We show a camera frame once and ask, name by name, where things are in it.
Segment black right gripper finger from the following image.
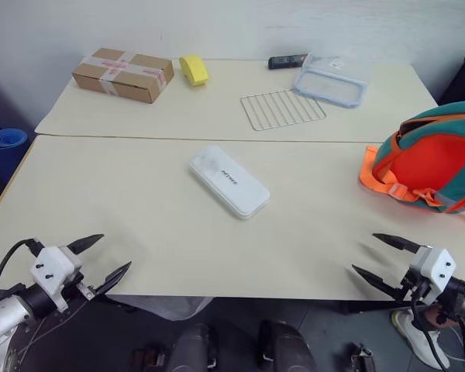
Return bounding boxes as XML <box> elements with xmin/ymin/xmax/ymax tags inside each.
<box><xmin>372</xmin><ymin>232</ymin><xmax>424</xmax><ymax>256</ymax></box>
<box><xmin>351</xmin><ymin>263</ymin><xmax>403</xmax><ymax>302</ymax></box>

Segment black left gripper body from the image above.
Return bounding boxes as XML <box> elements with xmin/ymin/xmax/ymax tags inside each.
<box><xmin>60</xmin><ymin>270</ymin><xmax>98</xmax><ymax>302</ymax></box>

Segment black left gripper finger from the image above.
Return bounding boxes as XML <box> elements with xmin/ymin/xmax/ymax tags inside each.
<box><xmin>67</xmin><ymin>233</ymin><xmax>105</xmax><ymax>256</ymax></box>
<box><xmin>93</xmin><ymin>260</ymin><xmax>133</xmax><ymax>298</ymax></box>

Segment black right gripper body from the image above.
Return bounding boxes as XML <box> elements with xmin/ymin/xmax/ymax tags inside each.
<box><xmin>398</xmin><ymin>269</ymin><xmax>432</xmax><ymax>302</ymax></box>

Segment teal and orange backpack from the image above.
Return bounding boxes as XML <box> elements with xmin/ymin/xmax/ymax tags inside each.
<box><xmin>358</xmin><ymin>99</ymin><xmax>465</xmax><ymax>226</ymax></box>

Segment white rectangular plastic case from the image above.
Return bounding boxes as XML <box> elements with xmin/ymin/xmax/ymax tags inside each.
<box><xmin>188</xmin><ymin>145</ymin><xmax>271</xmax><ymax>221</ymax></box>

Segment white sneaker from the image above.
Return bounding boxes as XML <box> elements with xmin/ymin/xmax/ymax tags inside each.
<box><xmin>391</xmin><ymin>308</ymin><xmax>451</xmax><ymax>370</ymax></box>

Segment clear plastic bag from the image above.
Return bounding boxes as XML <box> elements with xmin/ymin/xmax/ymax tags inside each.
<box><xmin>138</xmin><ymin>297</ymin><xmax>214</xmax><ymax>322</ymax></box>

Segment taped cardboard box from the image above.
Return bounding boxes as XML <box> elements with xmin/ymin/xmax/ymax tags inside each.
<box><xmin>71</xmin><ymin>47</ymin><xmax>175</xmax><ymax>105</ymax></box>

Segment clear plastic container lid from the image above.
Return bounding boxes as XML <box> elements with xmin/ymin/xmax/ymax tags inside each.
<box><xmin>293</xmin><ymin>49</ymin><xmax>373</xmax><ymax>109</ymax></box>

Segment yellow sponge block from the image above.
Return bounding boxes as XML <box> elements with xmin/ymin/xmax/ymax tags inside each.
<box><xmin>178</xmin><ymin>54</ymin><xmax>211</xmax><ymax>88</ymax></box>

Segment black handheld device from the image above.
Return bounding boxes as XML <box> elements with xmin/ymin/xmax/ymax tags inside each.
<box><xmin>267</xmin><ymin>53</ymin><xmax>309</xmax><ymax>71</ymax></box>

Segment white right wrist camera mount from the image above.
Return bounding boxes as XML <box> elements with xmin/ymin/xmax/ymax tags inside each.
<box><xmin>408</xmin><ymin>245</ymin><xmax>457</xmax><ymax>304</ymax></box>

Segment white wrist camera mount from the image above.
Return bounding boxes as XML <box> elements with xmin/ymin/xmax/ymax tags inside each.
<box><xmin>408</xmin><ymin>245</ymin><xmax>457</xmax><ymax>304</ymax></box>
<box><xmin>29</xmin><ymin>246</ymin><xmax>84</xmax><ymax>313</ymax></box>

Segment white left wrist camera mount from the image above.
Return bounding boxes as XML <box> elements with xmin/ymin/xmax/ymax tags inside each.
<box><xmin>29</xmin><ymin>246</ymin><xmax>84</xmax><ymax>313</ymax></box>

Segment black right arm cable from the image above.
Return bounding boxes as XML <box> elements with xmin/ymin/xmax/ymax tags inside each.
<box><xmin>409</xmin><ymin>296</ymin><xmax>465</xmax><ymax>372</ymax></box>

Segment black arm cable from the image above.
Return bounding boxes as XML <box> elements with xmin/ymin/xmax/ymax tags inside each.
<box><xmin>409</xmin><ymin>296</ymin><xmax>465</xmax><ymax>372</ymax></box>
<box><xmin>0</xmin><ymin>238</ymin><xmax>44</xmax><ymax>296</ymax></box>

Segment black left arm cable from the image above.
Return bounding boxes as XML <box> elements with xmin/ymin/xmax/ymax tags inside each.
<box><xmin>0</xmin><ymin>238</ymin><xmax>44</xmax><ymax>296</ymax></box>

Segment metal wire rack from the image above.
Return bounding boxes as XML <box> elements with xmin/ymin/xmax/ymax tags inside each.
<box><xmin>239</xmin><ymin>88</ymin><xmax>327</xmax><ymax>132</ymax></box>

